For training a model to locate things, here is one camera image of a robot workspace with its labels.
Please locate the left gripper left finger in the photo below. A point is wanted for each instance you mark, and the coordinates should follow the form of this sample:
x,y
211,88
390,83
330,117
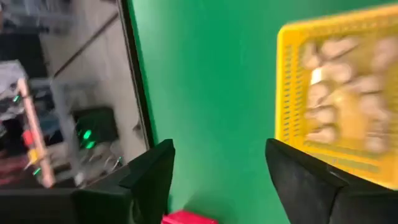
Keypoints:
x,y
146,186

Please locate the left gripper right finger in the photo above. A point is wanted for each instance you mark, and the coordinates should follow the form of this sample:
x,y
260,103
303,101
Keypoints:
x,y
304,193

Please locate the red plastic basket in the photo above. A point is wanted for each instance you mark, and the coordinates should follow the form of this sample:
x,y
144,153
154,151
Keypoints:
x,y
186,217

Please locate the black computer tower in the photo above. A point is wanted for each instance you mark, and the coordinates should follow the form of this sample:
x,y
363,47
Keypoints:
x,y
94,127

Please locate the yellow plastic basket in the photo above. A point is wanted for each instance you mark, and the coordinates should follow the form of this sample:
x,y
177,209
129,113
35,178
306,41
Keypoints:
x,y
287,93

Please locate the black table edge frame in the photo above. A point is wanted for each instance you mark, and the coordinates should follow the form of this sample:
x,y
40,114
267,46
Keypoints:
x,y
136,77

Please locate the grey frame wooden desk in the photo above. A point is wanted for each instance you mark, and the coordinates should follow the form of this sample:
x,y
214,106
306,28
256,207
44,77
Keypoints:
x,y
35,133

